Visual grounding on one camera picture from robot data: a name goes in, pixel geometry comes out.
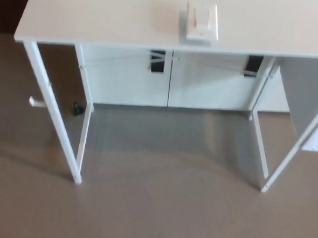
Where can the white rocker light switch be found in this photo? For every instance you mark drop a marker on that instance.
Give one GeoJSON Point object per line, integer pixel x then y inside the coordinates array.
{"type": "Point", "coordinates": [201, 21]}

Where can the white cabinet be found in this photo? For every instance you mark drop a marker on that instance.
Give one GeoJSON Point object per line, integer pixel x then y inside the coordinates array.
{"type": "Point", "coordinates": [128, 87]}

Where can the small black floor object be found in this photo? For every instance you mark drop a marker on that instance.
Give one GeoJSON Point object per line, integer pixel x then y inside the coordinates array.
{"type": "Point", "coordinates": [78, 110]}

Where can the white peg on table leg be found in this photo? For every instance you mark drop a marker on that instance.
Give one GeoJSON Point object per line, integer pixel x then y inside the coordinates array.
{"type": "Point", "coordinates": [37, 102]}

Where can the white upright side panel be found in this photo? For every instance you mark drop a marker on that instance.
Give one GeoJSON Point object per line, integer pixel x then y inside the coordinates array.
{"type": "Point", "coordinates": [304, 87]}

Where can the white metal table leg frame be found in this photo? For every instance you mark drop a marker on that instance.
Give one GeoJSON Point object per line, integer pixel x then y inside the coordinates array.
{"type": "Point", "coordinates": [51, 112]}
{"type": "Point", "coordinates": [295, 149]}

